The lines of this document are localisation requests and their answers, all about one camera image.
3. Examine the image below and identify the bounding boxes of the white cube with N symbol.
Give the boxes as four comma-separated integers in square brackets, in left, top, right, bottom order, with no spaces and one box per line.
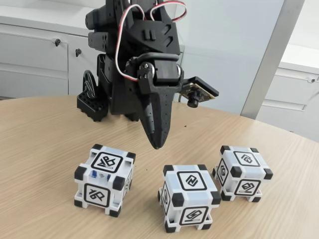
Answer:
[157,163,222,227]

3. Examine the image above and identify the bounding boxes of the white cube with nested-squares symbol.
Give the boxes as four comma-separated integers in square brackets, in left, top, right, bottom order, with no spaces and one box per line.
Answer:
[212,145,274,203]

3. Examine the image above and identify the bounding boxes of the black round clamp knob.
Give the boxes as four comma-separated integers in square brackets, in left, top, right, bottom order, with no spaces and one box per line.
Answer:
[81,69,97,100]

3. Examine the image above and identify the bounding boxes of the white cube with blue inside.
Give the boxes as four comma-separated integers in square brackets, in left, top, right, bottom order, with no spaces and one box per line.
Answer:
[74,143,137,217]

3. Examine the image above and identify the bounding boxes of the white drawer cabinet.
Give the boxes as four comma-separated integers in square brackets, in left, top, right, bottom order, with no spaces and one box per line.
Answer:
[256,44,319,143]

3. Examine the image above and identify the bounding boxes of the white low cabinet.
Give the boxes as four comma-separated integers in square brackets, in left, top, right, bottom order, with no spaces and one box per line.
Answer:
[0,13,185,102]

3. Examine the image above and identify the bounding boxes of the red and white servo wire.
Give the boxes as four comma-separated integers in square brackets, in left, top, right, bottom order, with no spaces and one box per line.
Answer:
[115,0,188,83]

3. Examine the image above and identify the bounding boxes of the camera module on black mount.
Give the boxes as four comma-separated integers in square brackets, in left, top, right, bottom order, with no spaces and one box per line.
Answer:
[178,76,220,108]

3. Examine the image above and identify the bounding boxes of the grey metal post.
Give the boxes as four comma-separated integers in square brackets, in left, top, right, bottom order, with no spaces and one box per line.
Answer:
[240,0,307,120]

